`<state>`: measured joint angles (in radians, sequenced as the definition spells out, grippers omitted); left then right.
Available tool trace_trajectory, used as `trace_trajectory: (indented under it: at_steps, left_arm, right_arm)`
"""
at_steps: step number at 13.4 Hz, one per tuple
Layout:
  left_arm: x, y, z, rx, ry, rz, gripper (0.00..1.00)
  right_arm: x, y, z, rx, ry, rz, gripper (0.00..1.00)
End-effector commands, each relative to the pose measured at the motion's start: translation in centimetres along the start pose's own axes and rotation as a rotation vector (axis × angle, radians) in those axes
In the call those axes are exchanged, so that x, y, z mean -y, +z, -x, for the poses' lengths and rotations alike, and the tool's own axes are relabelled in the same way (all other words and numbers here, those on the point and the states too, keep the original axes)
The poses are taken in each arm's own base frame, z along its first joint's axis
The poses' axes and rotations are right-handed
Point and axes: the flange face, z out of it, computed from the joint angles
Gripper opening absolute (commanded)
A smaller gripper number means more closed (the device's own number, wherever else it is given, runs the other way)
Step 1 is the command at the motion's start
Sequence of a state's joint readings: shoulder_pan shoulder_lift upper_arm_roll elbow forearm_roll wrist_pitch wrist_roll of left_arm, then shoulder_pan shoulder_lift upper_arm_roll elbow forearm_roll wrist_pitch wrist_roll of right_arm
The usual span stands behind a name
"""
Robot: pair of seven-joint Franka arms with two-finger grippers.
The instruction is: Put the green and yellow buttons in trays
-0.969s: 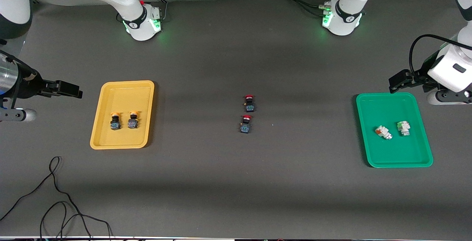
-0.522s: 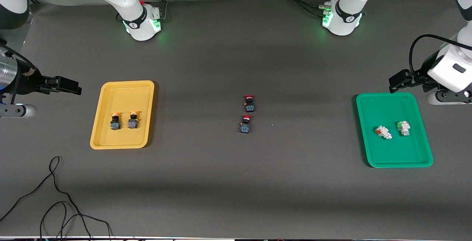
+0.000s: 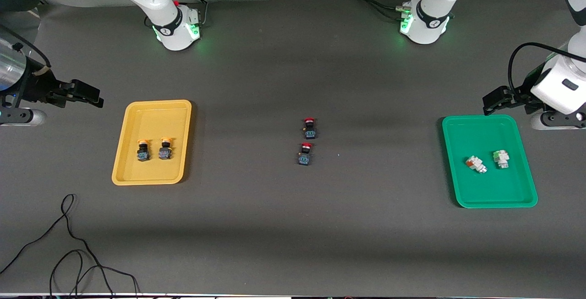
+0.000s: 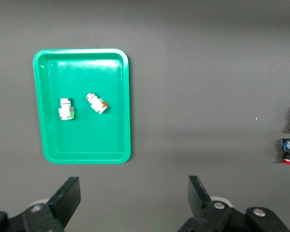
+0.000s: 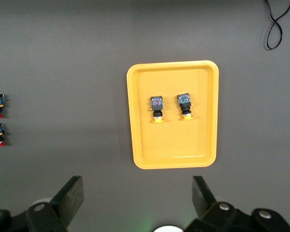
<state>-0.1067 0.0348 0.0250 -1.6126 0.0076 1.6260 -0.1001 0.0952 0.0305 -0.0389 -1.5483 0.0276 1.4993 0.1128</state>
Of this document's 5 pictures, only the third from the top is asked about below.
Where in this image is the white green button switch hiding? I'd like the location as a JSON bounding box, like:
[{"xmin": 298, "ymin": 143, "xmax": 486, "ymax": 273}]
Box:
[{"xmin": 492, "ymin": 149, "xmax": 511, "ymax": 170}]

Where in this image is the white green button orange block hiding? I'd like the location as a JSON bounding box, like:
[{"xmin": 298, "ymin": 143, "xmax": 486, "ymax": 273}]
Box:
[{"xmin": 465, "ymin": 155, "xmax": 488, "ymax": 174}]

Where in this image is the yellow push button green mark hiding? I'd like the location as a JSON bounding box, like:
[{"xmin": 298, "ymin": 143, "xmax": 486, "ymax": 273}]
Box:
[{"xmin": 136, "ymin": 139, "xmax": 152, "ymax": 163}]

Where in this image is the yellow push button red mark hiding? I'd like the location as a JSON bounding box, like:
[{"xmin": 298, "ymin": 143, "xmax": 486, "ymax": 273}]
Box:
[{"xmin": 158, "ymin": 137, "xmax": 174, "ymax": 161}]

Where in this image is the green plastic tray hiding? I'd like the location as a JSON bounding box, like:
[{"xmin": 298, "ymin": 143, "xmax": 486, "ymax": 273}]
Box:
[{"xmin": 441, "ymin": 114, "xmax": 539, "ymax": 209}]

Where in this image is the yellow plastic tray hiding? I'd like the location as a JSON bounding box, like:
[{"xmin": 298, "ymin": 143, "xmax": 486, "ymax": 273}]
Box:
[{"xmin": 111, "ymin": 99, "xmax": 193, "ymax": 186}]

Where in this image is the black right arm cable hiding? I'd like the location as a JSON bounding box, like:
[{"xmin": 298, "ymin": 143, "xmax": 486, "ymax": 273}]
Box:
[{"xmin": 0, "ymin": 24, "xmax": 51, "ymax": 73}]

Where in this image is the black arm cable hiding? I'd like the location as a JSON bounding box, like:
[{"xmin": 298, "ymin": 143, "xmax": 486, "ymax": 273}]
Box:
[
  {"xmin": 0, "ymin": 24, "xmax": 51, "ymax": 73},
  {"xmin": 507, "ymin": 43, "xmax": 573, "ymax": 91}
]

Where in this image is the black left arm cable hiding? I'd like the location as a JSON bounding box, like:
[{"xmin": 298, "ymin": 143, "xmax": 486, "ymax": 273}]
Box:
[{"xmin": 507, "ymin": 43, "xmax": 573, "ymax": 91}]

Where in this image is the loose black table cable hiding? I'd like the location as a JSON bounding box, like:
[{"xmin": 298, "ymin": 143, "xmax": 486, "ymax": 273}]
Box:
[{"xmin": 0, "ymin": 193, "xmax": 140, "ymax": 299}]

